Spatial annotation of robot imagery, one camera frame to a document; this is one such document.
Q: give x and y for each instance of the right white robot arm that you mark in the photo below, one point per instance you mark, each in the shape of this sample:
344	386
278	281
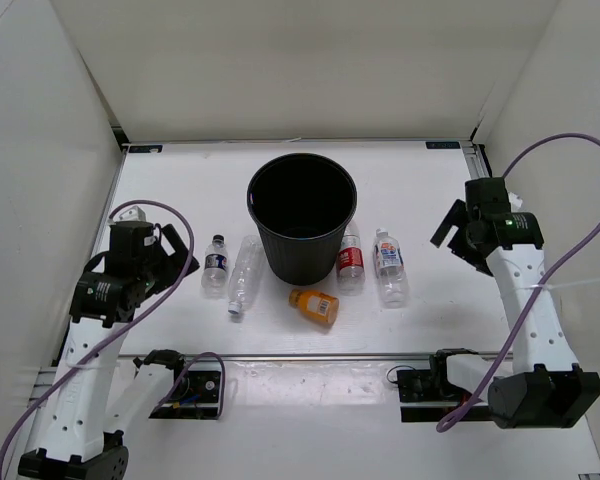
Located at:
536	381

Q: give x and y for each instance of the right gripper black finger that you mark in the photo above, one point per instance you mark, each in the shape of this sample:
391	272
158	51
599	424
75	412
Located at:
461	248
455	217

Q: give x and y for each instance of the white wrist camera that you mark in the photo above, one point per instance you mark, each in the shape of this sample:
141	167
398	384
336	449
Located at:
132	213
515	202

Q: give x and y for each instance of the small clear black-cap bottle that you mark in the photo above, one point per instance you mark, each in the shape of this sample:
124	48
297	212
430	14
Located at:
215	271

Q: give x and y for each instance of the red label clear bottle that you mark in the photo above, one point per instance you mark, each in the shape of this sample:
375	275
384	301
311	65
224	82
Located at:
350	269

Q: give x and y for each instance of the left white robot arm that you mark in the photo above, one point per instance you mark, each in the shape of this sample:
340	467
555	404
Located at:
87	438

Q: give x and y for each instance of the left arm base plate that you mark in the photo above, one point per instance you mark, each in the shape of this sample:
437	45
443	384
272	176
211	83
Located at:
200	395

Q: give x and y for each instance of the right aluminium frame rail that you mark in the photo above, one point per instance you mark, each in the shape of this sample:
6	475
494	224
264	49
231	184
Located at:
476	161

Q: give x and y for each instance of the black plastic waste bin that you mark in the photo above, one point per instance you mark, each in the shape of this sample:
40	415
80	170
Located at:
301	204

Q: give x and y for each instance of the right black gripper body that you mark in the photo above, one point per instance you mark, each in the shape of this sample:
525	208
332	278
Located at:
469	219

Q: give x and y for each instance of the orange juice bottle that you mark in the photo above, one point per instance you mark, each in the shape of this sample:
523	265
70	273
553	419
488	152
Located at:
316	306

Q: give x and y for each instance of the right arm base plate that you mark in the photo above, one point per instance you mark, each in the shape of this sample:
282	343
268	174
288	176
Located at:
420	399

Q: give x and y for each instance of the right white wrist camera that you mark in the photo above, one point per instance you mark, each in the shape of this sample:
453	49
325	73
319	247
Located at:
515	202

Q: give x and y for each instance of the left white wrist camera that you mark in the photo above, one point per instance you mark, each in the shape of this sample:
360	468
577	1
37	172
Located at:
132	213

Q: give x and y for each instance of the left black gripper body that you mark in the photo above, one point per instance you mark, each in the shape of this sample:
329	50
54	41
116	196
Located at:
150	267

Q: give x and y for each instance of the front aluminium rail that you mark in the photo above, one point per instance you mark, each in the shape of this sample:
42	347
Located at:
327	357

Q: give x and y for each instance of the tall clear crushed bottle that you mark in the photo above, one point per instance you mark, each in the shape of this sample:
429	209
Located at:
246	275

